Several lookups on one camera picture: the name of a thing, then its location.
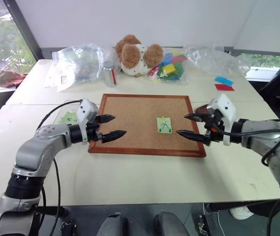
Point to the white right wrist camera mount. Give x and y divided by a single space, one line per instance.
226 105

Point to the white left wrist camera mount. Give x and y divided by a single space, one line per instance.
88 108

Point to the dark grey rounded shape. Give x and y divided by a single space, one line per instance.
170 225
112 226

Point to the brown cloth cap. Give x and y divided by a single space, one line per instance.
9 78

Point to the empty clear plastic bag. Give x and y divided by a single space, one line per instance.
213 60

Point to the clear bag of coloured blocks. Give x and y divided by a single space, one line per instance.
171 71

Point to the dark window frame post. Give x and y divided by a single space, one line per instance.
24 29

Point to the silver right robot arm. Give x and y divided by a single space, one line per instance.
265 137

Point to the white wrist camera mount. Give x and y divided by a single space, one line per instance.
226 105
88 108

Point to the red paper card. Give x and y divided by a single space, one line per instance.
224 87

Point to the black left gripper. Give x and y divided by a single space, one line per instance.
93 132

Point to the brown white plush toy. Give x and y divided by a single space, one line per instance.
132 56

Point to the wood framed cork board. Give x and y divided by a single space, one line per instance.
134 118

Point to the silver drink can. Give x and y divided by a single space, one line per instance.
110 75

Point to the green paper note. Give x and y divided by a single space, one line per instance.
164 126

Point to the yellow block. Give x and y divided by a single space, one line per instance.
169 69

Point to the white sneaker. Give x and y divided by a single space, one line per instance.
241 212

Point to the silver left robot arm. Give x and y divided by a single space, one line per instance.
43 147

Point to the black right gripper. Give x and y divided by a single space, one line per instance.
214 123

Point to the clear plastic bag red label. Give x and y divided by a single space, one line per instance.
78 65

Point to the light green paper sheet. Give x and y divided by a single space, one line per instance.
67 119

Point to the blue paper card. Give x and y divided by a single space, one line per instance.
224 80

